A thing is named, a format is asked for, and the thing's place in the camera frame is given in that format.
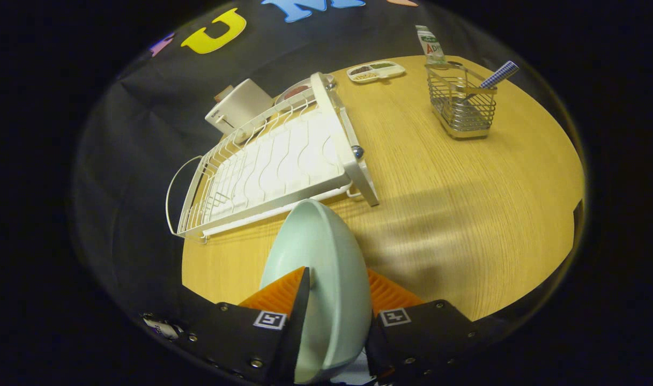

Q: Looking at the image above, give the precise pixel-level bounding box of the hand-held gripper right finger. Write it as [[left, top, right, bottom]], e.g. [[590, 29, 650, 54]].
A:
[[365, 268, 485, 383]]

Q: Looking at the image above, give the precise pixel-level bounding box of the white wire dish rack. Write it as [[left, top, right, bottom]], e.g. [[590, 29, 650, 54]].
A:
[[166, 72, 381, 244]]

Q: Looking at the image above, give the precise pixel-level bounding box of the white drip tray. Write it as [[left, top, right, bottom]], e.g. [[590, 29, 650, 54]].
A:
[[203, 110, 346, 220]]

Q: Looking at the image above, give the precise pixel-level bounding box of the black backdrop cloth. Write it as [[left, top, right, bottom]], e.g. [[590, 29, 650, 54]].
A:
[[72, 0, 520, 322]]

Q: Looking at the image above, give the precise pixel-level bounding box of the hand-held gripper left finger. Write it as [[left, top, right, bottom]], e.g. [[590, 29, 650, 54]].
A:
[[179, 266, 311, 385]]

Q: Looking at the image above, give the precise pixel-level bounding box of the pale green plate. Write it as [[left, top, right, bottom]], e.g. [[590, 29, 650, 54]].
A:
[[259, 198, 373, 384]]

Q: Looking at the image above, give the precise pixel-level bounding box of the beige round plate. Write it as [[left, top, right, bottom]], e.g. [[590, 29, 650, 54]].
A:
[[274, 75, 335, 105]]

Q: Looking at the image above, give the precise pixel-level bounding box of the white drink bottle green label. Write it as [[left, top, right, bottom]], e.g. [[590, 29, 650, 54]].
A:
[[415, 25, 448, 68]]

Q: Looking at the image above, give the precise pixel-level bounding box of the white divided dish with grains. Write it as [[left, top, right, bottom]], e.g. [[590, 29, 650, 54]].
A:
[[346, 61, 406, 84]]

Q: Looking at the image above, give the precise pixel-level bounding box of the metal wire basket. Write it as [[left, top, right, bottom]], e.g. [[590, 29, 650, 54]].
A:
[[425, 63, 498, 139]]

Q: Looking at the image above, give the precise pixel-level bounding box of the spoon with checkered handle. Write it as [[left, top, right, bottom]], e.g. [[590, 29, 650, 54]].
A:
[[439, 61, 520, 116]]

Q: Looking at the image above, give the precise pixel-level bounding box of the white toaster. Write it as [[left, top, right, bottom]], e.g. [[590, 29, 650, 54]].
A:
[[205, 79, 273, 136]]

